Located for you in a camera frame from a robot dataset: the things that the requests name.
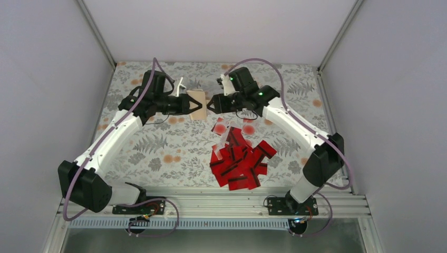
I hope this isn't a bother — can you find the red card bottom pile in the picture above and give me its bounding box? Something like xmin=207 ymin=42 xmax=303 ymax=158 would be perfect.
xmin=228 ymin=176 xmax=249 ymax=191

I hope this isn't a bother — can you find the beige card holder wallet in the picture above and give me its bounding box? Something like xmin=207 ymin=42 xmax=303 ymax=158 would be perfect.
xmin=186 ymin=89 xmax=209 ymax=122

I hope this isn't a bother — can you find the clear card red dot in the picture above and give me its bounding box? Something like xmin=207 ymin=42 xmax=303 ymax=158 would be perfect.
xmin=242 ymin=118 xmax=256 ymax=135
xmin=211 ymin=117 xmax=230 ymax=136

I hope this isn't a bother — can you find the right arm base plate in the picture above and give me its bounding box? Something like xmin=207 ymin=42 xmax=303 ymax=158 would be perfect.
xmin=264 ymin=196 xmax=319 ymax=216

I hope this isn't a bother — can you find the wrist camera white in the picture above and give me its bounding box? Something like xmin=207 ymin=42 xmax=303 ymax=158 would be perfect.
xmin=217 ymin=74 xmax=236 ymax=96
xmin=174 ymin=77 xmax=186 ymax=97

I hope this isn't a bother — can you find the clear card red dot left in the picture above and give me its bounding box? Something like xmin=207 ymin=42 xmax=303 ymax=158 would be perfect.
xmin=211 ymin=117 xmax=230 ymax=136

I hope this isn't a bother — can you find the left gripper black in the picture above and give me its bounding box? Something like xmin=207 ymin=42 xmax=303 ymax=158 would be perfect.
xmin=154 ymin=93 xmax=201 ymax=115

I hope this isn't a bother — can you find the red card lower right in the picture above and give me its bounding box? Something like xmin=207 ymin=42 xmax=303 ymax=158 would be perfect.
xmin=245 ymin=168 xmax=260 ymax=190

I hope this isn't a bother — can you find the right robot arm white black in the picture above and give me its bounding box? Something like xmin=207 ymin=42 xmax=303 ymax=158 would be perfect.
xmin=207 ymin=67 xmax=345 ymax=215

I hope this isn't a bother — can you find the floral patterned table mat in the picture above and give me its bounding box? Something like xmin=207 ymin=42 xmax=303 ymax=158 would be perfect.
xmin=95 ymin=61 xmax=330 ymax=187

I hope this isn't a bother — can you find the aluminium rail frame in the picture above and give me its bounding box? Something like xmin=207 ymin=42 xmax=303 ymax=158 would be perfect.
xmin=57 ymin=185 xmax=372 ymax=219

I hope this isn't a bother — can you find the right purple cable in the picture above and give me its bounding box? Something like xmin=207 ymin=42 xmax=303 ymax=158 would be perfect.
xmin=223 ymin=57 xmax=354 ymax=239

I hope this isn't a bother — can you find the red card pile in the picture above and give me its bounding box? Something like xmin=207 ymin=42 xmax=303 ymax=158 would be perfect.
xmin=229 ymin=146 xmax=252 ymax=169
xmin=254 ymin=140 xmax=277 ymax=159
xmin=226 ymin=127 xmax=244 ymax=147
xmin=228 ymin=176 xmax=249 ymax=191
xmin=210 ymin=153 xmax=234 ymax=177

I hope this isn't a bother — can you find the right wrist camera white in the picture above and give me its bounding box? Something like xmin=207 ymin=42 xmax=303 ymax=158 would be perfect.
xmin=217 ymin=74 xmax=236 ymax=96

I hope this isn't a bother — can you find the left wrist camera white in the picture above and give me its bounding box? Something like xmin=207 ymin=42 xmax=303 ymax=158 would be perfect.
xmin=174 ymin=77 xmax=186 ymax=97

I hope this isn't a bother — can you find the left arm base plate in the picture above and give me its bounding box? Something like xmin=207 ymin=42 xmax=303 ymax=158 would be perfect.
xmin=112 ymin=196 xmax=166 ymax=216

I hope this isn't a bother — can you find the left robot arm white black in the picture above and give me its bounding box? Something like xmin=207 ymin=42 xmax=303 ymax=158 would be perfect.
xmin=57 ymin=70 xmax=203 ymax=213

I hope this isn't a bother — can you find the clear card red dot right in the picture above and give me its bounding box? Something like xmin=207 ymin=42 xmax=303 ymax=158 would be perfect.
xmin=242 ymin=118 xmax=256 ymax=135

